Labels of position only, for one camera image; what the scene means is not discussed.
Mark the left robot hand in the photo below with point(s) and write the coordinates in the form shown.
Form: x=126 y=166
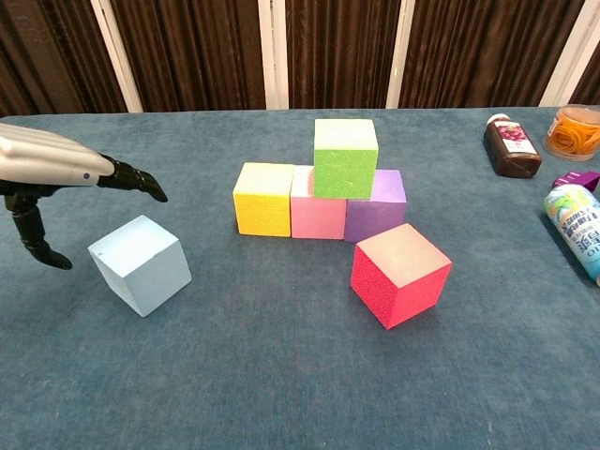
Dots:
x=42 y=159

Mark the light blue foam cube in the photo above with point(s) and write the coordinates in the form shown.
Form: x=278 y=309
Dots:
x=140 y=267

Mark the yellow foam cube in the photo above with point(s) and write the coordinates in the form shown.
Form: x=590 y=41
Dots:
x=262 y=206

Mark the green foam cube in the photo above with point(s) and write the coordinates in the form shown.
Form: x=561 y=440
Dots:
x=346 y=169

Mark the purple foam cube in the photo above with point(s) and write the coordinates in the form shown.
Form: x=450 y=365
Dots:
x=377 y=215

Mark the red foam cube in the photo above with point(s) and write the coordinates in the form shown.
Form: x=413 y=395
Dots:
x=398 y=276

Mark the dark brown curtain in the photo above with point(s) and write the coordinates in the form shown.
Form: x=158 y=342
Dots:
x=201 y=51

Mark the pale pink foam cube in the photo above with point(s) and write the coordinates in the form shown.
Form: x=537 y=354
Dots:
x=318 y=218

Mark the teal table mat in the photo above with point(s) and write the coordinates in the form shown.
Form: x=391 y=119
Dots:
x=281 y=375

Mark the dark juice bottle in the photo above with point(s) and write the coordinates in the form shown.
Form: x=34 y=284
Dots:
x=513 y=147

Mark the orange snack cup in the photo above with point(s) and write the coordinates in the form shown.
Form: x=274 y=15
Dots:
x=572 y=136

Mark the small purple plastic block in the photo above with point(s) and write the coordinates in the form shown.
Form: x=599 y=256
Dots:
x=579 y=180

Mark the blue drink can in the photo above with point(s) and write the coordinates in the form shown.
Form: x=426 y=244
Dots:
x=574 y=234

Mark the white frame post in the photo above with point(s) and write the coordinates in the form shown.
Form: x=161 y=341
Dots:
x=274 y=56
x=569 y=56
x=400 y=56
x=117 y=56

